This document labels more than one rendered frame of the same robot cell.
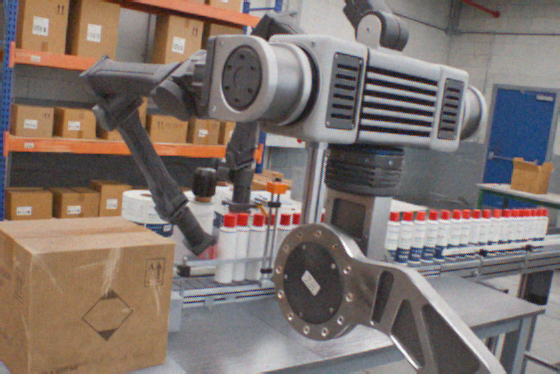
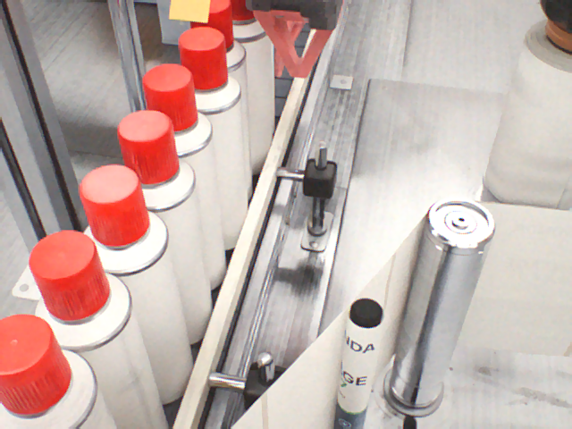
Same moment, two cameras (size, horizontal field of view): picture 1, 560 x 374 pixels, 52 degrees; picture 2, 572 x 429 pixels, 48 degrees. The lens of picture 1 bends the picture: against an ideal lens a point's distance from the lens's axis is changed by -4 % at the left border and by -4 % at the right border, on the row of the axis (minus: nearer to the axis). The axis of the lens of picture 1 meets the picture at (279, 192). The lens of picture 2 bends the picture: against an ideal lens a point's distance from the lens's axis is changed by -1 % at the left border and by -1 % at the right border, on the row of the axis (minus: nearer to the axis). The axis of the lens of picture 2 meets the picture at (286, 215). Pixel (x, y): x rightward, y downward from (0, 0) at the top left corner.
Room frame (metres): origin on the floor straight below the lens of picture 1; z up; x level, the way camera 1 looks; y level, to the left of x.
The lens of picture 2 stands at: (2.15, -0.21, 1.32)
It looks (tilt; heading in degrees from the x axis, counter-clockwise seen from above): 46 degrees down; 139
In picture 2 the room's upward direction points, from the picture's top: straight up
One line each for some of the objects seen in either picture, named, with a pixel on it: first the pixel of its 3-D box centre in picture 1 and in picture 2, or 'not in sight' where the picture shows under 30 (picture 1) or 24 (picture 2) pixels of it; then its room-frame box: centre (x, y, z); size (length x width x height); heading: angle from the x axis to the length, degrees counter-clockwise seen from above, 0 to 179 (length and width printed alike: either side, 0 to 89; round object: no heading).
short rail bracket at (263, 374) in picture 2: not in sight; (246, 394); (1.95, -0.07, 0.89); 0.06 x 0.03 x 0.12; 37
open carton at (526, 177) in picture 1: (530, 175); not in sight; (6.75, -2.88, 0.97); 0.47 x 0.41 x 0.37; 129
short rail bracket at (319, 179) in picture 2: not in sight; (319, 189); (1.83, 0.12, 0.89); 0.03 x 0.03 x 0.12; 37
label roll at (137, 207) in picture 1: (148, 214); not in sight; (2.18, 0.48, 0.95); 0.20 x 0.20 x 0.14
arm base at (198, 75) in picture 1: (217, 77); not in sight; (0.94, 0.12, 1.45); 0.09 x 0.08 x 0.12; 133
